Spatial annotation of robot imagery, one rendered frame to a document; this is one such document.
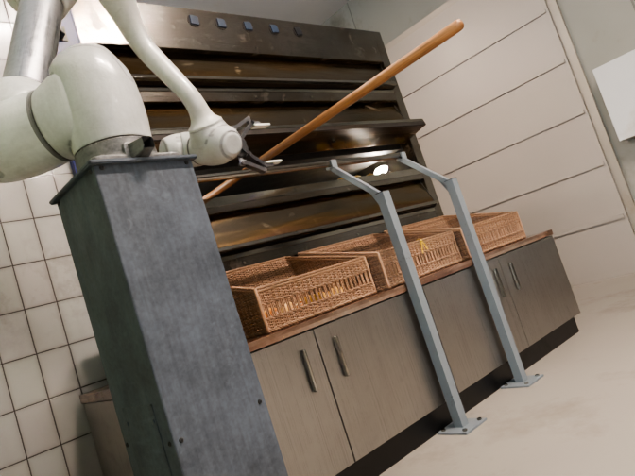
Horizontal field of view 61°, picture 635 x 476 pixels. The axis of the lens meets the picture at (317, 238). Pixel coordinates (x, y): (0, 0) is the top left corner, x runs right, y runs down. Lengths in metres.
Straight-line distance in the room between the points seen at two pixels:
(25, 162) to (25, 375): 0.93
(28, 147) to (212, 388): 0.58
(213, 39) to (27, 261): 1.36
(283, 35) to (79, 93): 2.04
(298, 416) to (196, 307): 0.80
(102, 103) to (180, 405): 0.57
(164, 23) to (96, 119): 1.61
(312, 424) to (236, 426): 0.75
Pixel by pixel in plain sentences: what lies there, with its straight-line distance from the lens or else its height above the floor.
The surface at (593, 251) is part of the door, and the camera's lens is 5.03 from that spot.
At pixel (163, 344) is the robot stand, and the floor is 0.66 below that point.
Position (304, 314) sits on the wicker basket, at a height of 0.60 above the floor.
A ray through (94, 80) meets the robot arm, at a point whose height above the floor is 1.17.
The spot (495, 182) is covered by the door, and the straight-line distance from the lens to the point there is 5.25.
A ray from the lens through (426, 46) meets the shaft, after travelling 1.52.
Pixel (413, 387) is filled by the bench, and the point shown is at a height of 0.21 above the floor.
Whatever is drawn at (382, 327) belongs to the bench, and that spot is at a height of 0.46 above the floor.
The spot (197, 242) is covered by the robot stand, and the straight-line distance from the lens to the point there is 1.05.
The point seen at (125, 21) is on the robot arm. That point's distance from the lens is 1.67.
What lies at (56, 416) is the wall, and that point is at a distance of 2.00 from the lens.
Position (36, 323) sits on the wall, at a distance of 2.00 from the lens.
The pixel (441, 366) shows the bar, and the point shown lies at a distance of 2.13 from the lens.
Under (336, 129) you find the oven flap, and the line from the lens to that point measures 2.75.
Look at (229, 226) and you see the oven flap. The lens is 2.37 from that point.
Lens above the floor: 0.67
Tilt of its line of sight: 5 degrees up
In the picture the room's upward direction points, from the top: 18 degrees counter-clockwise
